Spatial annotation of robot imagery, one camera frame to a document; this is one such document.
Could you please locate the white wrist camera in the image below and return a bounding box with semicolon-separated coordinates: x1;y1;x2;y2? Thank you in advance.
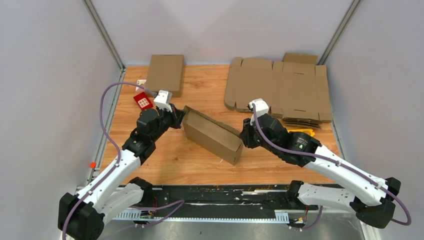
153;90;173;112
247;98;270;126

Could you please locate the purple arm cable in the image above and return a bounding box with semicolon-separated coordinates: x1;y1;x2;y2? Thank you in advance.
251;103;413;232
61;81;185;240

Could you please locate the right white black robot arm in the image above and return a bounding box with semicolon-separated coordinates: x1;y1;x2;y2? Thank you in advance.
239;114;401;229

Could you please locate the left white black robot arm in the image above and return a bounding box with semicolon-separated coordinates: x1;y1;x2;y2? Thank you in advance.
57;103;186;240

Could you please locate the brown cardboard box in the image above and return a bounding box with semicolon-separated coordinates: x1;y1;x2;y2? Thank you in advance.
144;54;185;98
182;105;244;166

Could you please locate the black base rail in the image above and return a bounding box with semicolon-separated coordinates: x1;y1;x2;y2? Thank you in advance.
137;184;319;220

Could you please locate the stack of flat cardboard sheets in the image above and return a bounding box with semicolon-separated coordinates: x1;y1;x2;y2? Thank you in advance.
223;52;333;129

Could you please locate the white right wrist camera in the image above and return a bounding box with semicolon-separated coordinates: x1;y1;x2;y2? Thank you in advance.
247;98;270;126

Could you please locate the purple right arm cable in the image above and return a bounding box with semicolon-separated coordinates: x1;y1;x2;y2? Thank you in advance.
251;103;413;232

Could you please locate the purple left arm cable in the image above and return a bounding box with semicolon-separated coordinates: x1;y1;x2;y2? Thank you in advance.
61;81;185;240

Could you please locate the yellow plastic triangle block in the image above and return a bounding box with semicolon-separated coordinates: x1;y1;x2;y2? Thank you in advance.
288;128;316;137

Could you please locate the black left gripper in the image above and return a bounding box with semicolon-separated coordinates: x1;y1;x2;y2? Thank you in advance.
151;103;187;142

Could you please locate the closed brown cardboard box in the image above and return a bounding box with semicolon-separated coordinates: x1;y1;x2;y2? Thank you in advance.
144;54;185;98

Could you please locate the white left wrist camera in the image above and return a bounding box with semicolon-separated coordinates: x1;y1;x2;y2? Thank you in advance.
153;90;173;112

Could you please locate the red plastic window block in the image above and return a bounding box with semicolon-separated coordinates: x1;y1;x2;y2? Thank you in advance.
133;92;154;111

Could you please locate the playing card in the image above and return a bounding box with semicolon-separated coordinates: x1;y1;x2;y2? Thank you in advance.
135;79;147;93

